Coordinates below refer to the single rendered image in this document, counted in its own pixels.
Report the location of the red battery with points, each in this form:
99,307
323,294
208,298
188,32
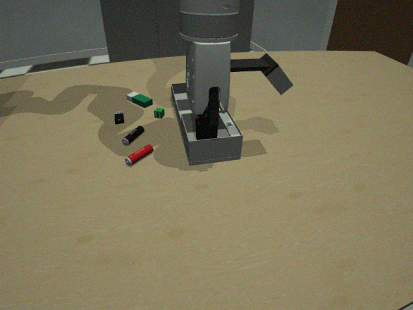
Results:
140,154

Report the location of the green and white eraser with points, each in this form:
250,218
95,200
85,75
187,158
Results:
139,99

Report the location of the black usb stick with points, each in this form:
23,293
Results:
119,118

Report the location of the black battery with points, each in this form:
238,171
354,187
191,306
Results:
133,135

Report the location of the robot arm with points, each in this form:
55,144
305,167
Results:
213,19

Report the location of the grey rack of three bins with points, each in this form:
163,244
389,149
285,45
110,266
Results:
226,147

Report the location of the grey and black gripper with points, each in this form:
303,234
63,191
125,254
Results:
207,81

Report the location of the green die with white pips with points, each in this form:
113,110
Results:
159,113

